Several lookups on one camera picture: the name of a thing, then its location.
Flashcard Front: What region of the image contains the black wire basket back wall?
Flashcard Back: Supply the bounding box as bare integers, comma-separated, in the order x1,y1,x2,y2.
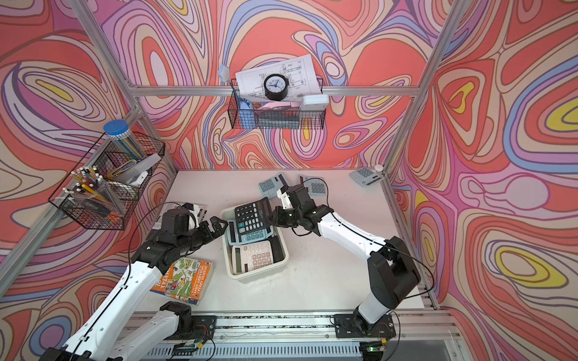
227,78,326,130

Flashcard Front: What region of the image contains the pink calculator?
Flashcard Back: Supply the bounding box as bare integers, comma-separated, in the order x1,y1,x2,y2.
232,240,273,275

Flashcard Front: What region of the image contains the blue calculator far corner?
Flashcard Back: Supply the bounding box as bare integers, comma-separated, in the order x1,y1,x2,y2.
349,167,383,187

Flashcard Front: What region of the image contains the blue lid pencil jar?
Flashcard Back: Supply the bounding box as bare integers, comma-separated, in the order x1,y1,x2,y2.
103,120,146,162

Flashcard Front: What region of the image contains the colourful children's book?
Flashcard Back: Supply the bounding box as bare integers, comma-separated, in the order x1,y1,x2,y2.
151,257,215,305

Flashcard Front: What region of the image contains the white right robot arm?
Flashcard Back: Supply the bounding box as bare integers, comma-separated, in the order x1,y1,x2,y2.
267,205,421,332

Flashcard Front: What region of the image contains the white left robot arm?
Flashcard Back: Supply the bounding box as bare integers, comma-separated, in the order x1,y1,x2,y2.
40,208,228,360

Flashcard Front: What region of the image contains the black round clock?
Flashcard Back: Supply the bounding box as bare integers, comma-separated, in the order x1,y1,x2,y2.
263,74,289,102

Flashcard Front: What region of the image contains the white box in basket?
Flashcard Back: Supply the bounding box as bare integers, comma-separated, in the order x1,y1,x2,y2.
300,94,330,112

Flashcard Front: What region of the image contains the small blue calculator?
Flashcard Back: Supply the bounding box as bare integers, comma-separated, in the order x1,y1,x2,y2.
226,220,274,246

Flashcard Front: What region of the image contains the black wire basket wall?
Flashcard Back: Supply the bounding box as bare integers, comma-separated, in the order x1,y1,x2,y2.
48,132,166,230
227,78,326,130

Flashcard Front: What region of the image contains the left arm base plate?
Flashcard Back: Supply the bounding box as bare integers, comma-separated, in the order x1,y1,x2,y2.
163,315,217,341

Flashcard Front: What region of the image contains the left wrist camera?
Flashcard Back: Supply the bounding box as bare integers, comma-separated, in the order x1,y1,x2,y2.
160,208,197,236

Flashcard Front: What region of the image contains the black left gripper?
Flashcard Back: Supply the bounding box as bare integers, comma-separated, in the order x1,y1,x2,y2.
175,214,227,254

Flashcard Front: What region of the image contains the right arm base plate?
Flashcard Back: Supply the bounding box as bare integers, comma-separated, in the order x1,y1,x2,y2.
329,314,397,341

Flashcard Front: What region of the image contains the black wire basket left wall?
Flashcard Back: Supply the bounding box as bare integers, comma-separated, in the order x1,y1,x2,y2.
48,132,166,230

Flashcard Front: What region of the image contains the white paper drawing sheet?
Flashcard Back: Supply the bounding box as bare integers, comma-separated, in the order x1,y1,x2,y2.
235,55,322,102

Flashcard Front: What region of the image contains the grey stapler in basket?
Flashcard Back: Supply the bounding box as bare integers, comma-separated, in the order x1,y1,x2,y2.
112,153,161,187

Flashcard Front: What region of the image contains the clear cup of pencils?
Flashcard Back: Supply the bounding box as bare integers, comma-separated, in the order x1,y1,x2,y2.
63,167,126,220

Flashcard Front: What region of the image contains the cream plastic storage box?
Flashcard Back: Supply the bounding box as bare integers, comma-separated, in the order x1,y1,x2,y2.
221,208,290,283

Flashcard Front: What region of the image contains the black calculator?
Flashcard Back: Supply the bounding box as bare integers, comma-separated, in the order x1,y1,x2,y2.
234,197,271,236

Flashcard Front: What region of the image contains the newspaper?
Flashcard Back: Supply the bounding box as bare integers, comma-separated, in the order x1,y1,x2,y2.
152,202,206,230

